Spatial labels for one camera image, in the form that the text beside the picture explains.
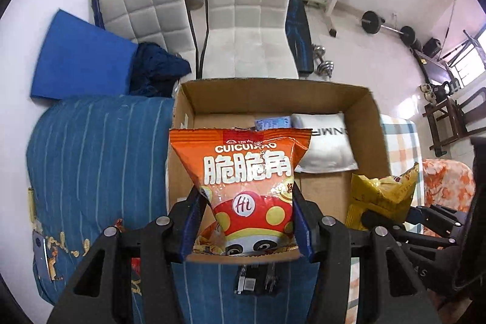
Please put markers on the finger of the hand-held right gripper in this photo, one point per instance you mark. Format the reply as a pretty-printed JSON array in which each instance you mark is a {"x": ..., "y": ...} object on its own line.
[
  {"x": 440, "y": 216},
  {"x": 383, "y": 222}
]

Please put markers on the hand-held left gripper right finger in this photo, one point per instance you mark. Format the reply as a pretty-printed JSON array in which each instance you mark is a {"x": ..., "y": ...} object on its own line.
[{"x": 303, "y": 230}]

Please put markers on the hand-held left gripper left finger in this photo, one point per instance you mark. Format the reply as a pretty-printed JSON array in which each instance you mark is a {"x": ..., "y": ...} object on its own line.
[{"x": 193, "y": 229}]

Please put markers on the yellow snack packet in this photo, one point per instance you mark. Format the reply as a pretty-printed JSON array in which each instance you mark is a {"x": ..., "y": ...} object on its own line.
[{"x": 379, "y": 195}]

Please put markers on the orange snack packet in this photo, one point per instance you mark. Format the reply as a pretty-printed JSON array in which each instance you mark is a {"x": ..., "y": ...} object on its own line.
[{"x": 246, "y": 187}]

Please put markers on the cardboard box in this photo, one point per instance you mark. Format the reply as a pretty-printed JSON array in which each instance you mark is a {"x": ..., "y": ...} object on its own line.
[{"x": 281, "y": 100}]

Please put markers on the orange floral cloth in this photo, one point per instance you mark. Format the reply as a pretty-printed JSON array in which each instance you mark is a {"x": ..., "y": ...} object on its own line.
[{"x": 450, "y": 183}]

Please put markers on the black packet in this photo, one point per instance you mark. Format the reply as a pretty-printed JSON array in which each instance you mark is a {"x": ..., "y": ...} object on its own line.
[{"x": 255, "y": 278}]

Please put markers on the plaid bed sheet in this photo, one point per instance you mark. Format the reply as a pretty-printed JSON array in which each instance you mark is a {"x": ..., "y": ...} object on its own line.
[{"x": 402, "y": 149}]

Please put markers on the white pillow-shaped packet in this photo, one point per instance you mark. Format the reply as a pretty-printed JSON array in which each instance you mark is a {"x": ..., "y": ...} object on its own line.
[{"x": 326, "y": 145}]

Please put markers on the dark wooden chair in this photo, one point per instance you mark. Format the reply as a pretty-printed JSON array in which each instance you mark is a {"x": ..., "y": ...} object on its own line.
[{"x": 448, "y": 123}]

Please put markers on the blue striped blanket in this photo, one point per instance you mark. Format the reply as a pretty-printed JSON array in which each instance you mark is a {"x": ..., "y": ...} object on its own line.
[{"x": 106, "y": 164}]

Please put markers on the light blue packet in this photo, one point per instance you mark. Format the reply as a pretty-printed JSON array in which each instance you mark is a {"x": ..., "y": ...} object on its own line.
[{"x": 271, "y": 123}]

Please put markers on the pair of sneakers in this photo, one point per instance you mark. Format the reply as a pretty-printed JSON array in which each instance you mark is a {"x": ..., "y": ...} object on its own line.
[{"x": 429, "y": 93}]

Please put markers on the black exercise machine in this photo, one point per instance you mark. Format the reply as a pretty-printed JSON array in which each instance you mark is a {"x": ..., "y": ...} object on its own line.
[{"x": 444, "y": 58}]

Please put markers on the dark blue jacket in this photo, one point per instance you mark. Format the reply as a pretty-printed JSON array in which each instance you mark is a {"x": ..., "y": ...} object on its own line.
[{"x": 157, "y": 69}]

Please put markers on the chrome dumbbell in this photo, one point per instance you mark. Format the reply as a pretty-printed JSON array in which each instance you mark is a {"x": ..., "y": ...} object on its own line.
[
  {"x": 319, "y": 51},
  {"x": 325, "y": 67}
]

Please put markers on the short barbell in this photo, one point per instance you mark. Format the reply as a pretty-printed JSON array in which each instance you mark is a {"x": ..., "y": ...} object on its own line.
[{"x": 387, "y": 26}]

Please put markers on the black padded weight bench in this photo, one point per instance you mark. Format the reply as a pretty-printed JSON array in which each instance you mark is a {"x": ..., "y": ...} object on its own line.
[{"x": 300, "y": 31}]

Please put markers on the blue foam mat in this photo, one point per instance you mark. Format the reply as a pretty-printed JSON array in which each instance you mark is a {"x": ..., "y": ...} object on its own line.
[{"x": 79, "y": 58}]

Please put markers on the white quilted chair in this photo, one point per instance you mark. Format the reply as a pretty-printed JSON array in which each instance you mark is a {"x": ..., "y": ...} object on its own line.
[
  {"x": 246, "y": 24},
  {"x": 152, "y": 12}
]

